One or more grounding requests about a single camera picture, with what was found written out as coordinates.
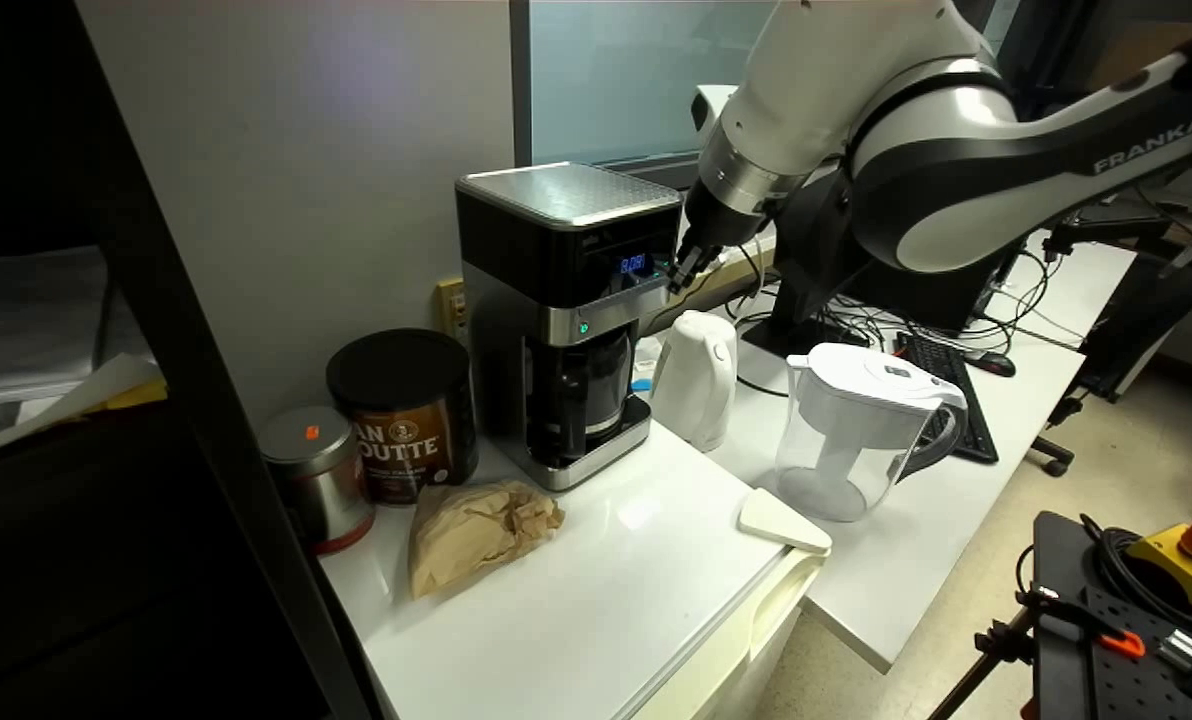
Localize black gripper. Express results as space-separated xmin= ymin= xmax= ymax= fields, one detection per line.
xmin=666 ymin=180 xmax=770 ymax=296

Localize black and silver coffeemaker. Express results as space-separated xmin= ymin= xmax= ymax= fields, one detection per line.
xmin=452 ymin=157 xmax=686 ymax=494

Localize white electric kettle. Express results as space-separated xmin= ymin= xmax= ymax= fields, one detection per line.
xmin=647 ymin=306 xmax=744 ymax=456

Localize black computer monitor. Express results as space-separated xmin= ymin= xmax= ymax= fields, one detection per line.
xmin=762 ymin=167 xmax=1027 ymax=361

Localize white water filter pitcher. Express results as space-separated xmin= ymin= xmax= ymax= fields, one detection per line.
xmin=766 ymin=340 xmax=972 ymax=528

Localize white folded paper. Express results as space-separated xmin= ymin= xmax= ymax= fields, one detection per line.
xmin=732 ymin=485 xmax=838 ymax=559

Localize black keyboard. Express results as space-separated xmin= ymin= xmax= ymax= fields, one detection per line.
xmin=889 ymin=331 xmax=1002 ymax=469

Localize black computer mouse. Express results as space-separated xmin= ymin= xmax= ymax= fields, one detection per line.
xmin=972 ymin=345 xmax=1020 ymax=379

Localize black-lidded coffee can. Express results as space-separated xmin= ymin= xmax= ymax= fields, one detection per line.
xmin=325 ymin=323 xmax=485 ymax=506

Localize white mini fridge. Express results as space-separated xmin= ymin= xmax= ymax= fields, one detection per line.
xmin=316 ymin=419 xmax=828 ymax=720

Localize crumpled brown paper bag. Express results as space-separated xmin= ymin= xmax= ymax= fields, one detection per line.
xmin=402 ymin=476 xmax=566 ymax=603

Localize stainless steel canister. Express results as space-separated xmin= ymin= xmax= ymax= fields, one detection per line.
xmin=257 ymin=403 xmax=378 ymax=559

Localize black office chair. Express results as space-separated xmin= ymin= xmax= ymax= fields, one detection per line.
xmin=1022 ymin=215 xmax=1192 ymax=479

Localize black perforated cart top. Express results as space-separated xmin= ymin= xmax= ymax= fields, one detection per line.
xmin=1022 ymin=506 xmax=1192 ymax=720

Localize black tripod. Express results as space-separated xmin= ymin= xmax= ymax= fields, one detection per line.
xmin=922 ymin=603 xmax=1042 ymax=720

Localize orange-tipped black clamp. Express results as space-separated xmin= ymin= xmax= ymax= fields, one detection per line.
xmin=1027 ymin=587 xmax=1153 ymax=662

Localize yellow emergency stop box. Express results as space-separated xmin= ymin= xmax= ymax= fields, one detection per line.
xmin=1122 ymin=501 xmax=1192 ymax=613

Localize stack of papers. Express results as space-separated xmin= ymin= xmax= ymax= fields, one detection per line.
xmin=0 ymin=242 xmax=172 ymax=469

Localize black power cable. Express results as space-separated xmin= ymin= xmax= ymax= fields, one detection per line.
xmin=732 ymin=237 xmax=770 ymax=311

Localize beige wall outlet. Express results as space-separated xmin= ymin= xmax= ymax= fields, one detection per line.
xmin=432 ymin=270 xmax=476 ymax=337

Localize black shelf frame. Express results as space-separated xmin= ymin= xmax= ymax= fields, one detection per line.
xmin=0 ymin=0 xmax=385 ymax=720

